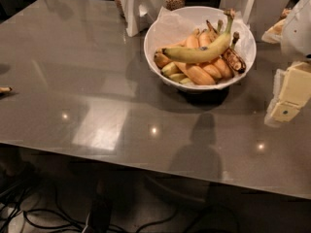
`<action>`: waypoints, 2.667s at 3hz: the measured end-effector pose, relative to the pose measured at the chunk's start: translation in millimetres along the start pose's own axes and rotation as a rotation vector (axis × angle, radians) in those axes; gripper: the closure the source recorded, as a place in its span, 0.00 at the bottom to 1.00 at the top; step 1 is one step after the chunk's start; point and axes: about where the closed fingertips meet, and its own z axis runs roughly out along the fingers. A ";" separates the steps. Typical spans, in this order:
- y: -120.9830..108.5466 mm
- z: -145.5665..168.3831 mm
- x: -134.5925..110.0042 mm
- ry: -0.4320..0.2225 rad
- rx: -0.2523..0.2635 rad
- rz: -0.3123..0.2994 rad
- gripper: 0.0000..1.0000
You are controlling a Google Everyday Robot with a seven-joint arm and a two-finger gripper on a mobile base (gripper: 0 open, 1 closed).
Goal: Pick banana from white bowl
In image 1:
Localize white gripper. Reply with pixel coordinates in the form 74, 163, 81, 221
261, 0, 311, 127

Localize long yellow banana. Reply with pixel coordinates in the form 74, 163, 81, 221
161, 9, 235, 64

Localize blackened overripe banana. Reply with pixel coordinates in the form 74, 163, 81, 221
223, 32, 246, 74

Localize orange banana right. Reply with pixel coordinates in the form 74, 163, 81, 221
213, 58, 233, 80

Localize orange banana middle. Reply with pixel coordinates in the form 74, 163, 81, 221
200, 63, 223, 81

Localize large orange banana front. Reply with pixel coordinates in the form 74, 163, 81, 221
175, 61, 215, 85

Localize orange banana back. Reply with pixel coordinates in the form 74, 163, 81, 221
185, 28, 200, 48

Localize small greenish banana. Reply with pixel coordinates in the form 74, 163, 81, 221
161, 62, 180, 77

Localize white bowl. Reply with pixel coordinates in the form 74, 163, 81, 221
143, 5, 258, 92

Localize orange banana left end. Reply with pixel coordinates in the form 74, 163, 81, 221
154, 52, 171, 69

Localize banana tip at edge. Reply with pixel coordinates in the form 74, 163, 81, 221
0, 87, 13, 94

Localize white box on table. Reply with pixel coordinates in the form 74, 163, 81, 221
121, 0, 164, 37

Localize black floor cables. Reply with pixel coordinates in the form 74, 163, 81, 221
0, 178, 241, 233

